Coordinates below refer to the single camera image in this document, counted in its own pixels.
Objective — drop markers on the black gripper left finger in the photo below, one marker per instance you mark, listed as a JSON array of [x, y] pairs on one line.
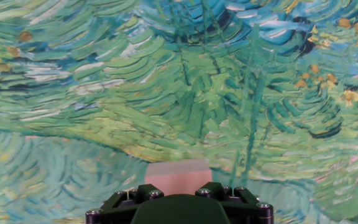
[[117, 207]]

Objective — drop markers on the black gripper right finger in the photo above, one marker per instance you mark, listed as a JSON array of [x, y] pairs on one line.
[[247, 207]]

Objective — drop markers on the small wooden block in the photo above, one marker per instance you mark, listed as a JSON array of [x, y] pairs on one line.
[[179, 177]]

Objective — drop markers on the Van Gogh print cloth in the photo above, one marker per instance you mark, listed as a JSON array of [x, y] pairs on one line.
[[104, 93]]

